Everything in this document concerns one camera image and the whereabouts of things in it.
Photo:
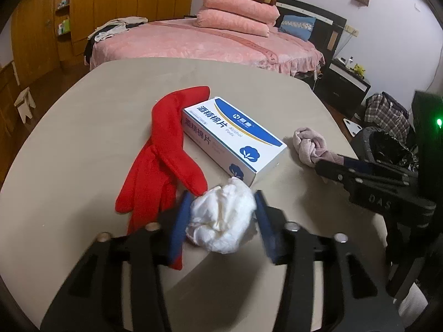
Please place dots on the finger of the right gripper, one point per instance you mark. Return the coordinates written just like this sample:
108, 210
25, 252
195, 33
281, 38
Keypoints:
385, 171
339, 174

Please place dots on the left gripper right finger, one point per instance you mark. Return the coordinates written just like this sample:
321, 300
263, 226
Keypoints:
353, 299

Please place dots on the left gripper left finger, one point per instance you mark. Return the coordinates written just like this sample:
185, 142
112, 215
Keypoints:
90, 299

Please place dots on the pink cloth rag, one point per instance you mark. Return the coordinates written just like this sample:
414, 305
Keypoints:
312, 147

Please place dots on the white tissue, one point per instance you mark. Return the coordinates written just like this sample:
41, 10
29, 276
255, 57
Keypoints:
222, 220

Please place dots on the red knit gloves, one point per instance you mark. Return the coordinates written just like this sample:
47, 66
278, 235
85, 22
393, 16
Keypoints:
163, 178

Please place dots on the black trash bin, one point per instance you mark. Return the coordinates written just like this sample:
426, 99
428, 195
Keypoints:
374, 145

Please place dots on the white bathroom scale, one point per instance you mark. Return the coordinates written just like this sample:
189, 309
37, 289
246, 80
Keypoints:
352, 127

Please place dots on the plaid bag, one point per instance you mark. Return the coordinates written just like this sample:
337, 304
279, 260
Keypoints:
383, 111

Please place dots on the black white nightstand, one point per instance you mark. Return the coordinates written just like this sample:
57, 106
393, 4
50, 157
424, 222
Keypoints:
341, 88

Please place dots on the yellow toy on nightstand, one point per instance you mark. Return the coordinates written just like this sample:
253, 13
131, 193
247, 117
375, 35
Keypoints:
359, 70

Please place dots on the white blue alcohol pad box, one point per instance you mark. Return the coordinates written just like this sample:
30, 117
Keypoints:
237, 143

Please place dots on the bed with pink cover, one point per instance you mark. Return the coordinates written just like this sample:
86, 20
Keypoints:
278, 52

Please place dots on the black headboard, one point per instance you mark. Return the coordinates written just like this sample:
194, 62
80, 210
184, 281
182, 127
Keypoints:
327, 30

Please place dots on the blue cushion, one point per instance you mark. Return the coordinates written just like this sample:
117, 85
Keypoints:
299, 27

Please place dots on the lower pink pillow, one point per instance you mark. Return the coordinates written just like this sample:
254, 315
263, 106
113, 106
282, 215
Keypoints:
212, 18

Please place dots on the small white stool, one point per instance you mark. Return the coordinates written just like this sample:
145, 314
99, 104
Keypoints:
24, 104

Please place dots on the pile of clothes on bed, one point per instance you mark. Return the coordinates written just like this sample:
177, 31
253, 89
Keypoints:
108, 30

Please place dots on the wooden wardrobe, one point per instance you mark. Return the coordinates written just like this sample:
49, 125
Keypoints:
47, 35

